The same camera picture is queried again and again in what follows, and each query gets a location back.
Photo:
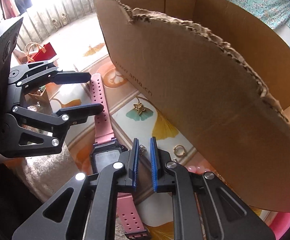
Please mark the gold flower brooch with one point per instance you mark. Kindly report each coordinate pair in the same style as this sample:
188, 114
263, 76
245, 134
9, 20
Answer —
139, 107

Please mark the pink purple smart watch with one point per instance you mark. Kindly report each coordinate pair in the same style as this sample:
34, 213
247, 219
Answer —
106, 151

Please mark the brown cardboard box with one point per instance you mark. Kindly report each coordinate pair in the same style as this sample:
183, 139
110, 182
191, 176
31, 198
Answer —
220, 76

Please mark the pink blanket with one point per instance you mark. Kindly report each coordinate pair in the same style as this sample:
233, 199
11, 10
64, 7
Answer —
280, 224

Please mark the red gift bag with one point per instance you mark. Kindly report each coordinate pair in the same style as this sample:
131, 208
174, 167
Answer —
45, 52

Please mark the patterned tablecloth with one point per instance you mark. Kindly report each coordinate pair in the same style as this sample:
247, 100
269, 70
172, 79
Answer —
155, 209

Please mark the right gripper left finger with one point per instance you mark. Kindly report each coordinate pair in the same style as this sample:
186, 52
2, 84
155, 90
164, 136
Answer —
115, 178

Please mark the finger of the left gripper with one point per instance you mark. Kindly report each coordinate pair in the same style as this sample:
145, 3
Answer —
32, 133
37, 74

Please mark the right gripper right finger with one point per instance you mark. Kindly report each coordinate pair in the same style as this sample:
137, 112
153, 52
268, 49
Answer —
203, 206

